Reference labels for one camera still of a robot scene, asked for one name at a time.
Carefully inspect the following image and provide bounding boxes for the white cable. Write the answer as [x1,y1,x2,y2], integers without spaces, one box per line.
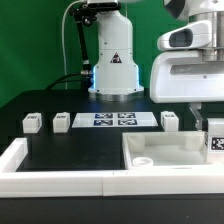
[61,0,84,90]

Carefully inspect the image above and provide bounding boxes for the white marker sheet with tags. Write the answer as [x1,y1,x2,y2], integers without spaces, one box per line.
[72,112,158,128]

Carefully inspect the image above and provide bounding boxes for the white square table top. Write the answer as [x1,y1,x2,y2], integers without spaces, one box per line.
[122,131,207,170]

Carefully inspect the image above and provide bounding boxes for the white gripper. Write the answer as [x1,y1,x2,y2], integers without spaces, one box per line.
[150,20,224,131]

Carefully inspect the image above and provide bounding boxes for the white U-shaped fence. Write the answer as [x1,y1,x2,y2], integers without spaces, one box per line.
[0,138,224,198]

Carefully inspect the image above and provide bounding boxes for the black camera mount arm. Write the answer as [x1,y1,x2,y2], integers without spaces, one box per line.
[69,3,101,78]

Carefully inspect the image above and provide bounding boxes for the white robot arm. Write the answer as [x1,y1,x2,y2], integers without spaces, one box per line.
[87,0,224,128]

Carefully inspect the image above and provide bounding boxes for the black cable bundle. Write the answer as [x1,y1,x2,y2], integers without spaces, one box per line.
[45,73,93,91]

